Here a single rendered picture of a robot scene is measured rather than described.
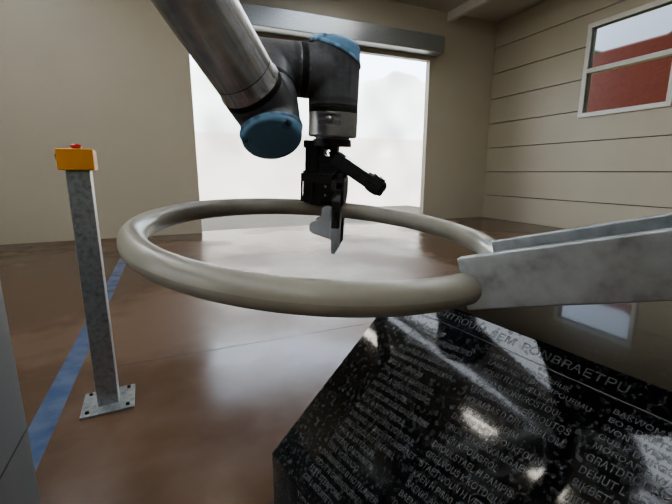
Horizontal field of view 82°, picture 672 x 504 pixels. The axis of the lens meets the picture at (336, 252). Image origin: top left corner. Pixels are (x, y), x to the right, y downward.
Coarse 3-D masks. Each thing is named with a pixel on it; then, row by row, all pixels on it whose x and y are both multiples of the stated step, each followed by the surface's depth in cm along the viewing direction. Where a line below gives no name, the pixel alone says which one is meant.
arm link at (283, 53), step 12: (276, 48) 62; (288, 48) 63; (300, 48) 64; (276, 60) 61; (288, 60) 63; (300, 60) 63; (288, 72) 61; (300, 72) 64; (300, 84) 65; (300, 96) 68
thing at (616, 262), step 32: (608, 224) 37; (640, 224) 36; (480, 256) 34; (512, 256) 33; (544, 256) 31; (576, 256) 30; (608, 256) 29; (640, 256) 27; (512, 288) 33; (544, 288) 32; (576, 288) 30; (608, 288) 29; (640, 288) 28
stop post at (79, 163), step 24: (72, 168) 145; (96, 168) 152; (72, 192) 148; (72, 216) 149; (96, 216) 155; (96, 240) 154; (96, 264) 155; (96, 288) 157; (96, 312) 159; (96, 336) 160; (96, 360) 162; (96, 384) 164; (96, 408) 164; (120, 408) 164
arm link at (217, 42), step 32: (160, 0) 41; (192, 0) 41; (224, 0) 43; (192, 32) 43; (224, 32) 44; (224, 64) 47; (256, 64) 49; (224, 96) 52; (256, 96) 51; (288, 96) 55; (256, 128) 54; (288, 128) 55
